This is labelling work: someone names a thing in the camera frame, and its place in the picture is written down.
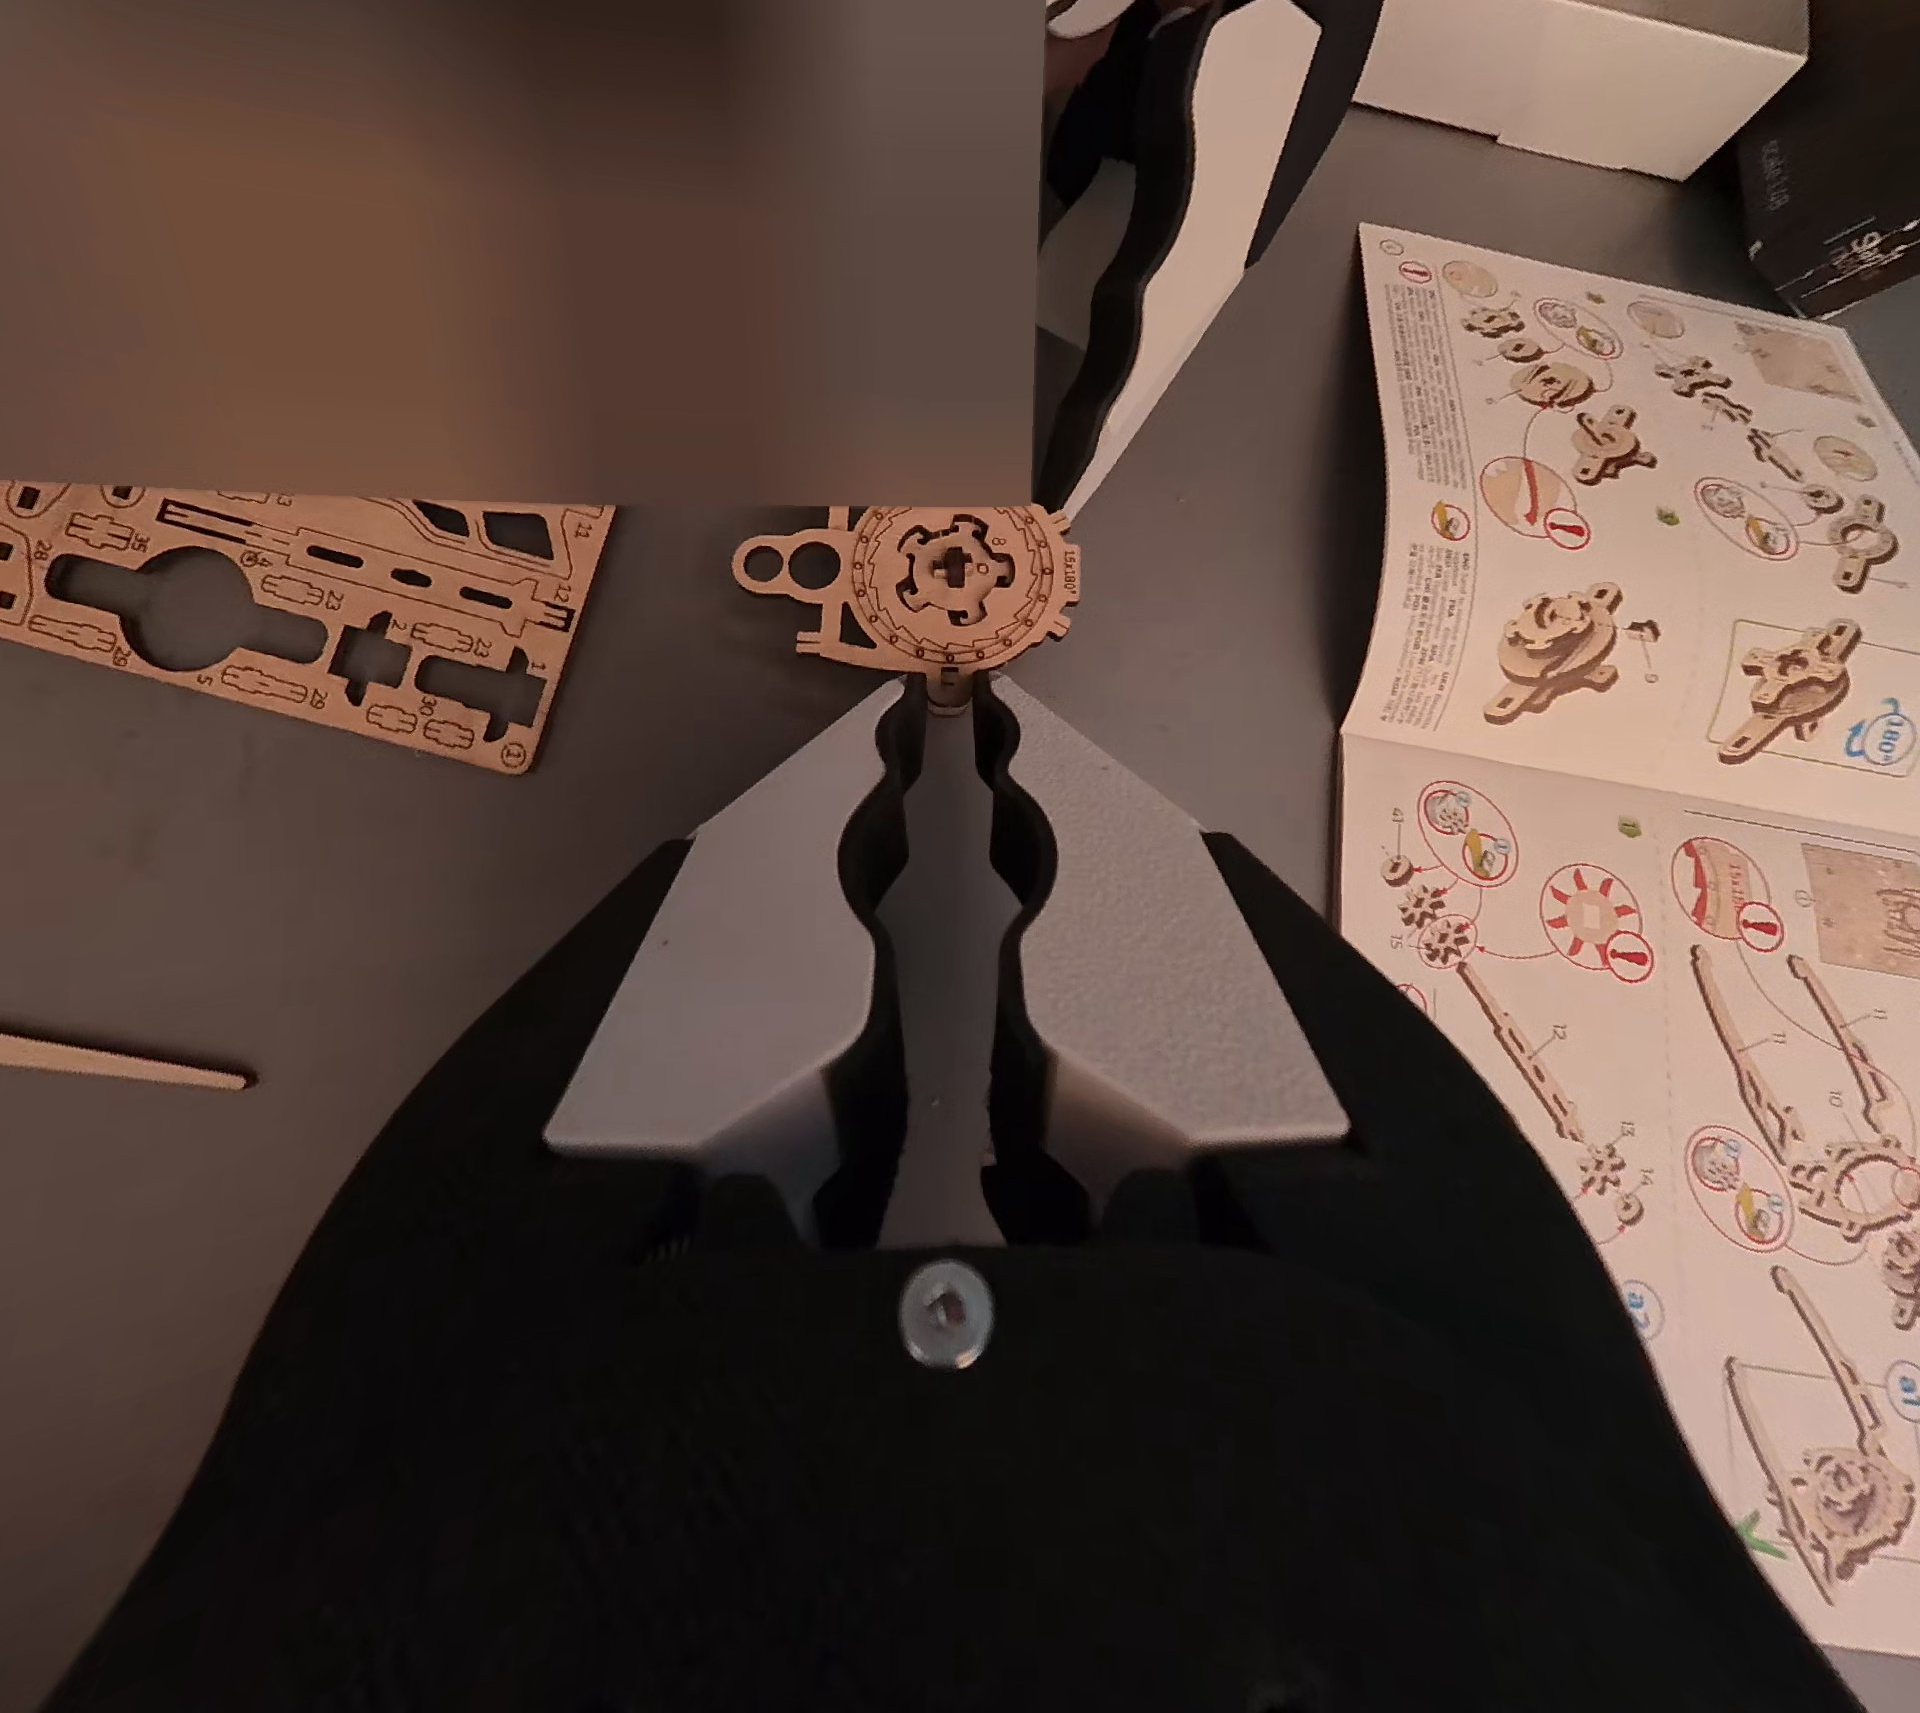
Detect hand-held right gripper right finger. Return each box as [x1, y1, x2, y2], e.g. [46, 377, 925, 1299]
[972, 675, 1355, 1246]

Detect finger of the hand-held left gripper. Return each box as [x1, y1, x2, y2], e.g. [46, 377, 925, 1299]
[1043, 0, 1325, 512]
[1041, 212, 1109, 352]

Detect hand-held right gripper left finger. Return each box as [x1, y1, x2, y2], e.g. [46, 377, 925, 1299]
[542, 675, 914, 1250]

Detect laser-cut wooden parts sheet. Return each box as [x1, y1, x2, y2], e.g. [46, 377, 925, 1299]
[0, 481, 618, 778]

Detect folded instruction leaflet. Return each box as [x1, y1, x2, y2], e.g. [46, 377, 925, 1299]
[1332, 223, 1920, 1658]

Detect thin wooden stick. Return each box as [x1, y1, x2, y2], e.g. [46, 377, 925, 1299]
[0, 1029, 258, 1094]

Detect dark cardboard box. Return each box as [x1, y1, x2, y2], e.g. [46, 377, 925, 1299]
[1735, 0, 1920, 323]

